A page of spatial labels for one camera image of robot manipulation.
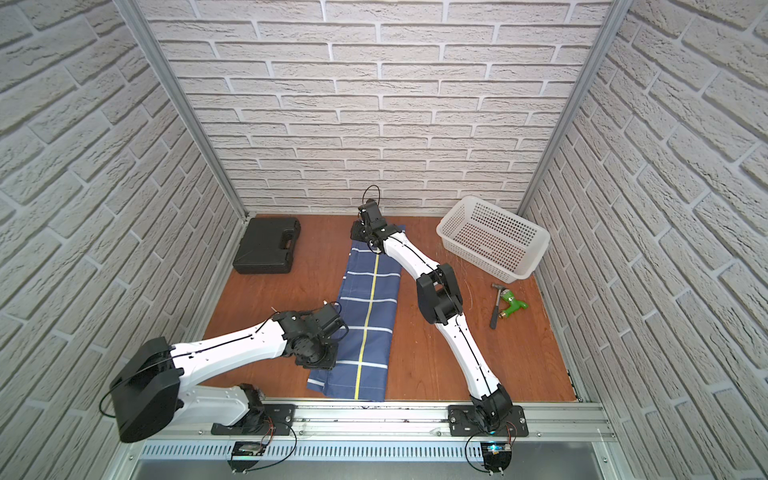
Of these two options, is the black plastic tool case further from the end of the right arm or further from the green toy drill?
the green toy drill

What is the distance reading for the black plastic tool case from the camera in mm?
1015

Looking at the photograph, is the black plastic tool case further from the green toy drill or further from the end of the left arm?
the green toy drill
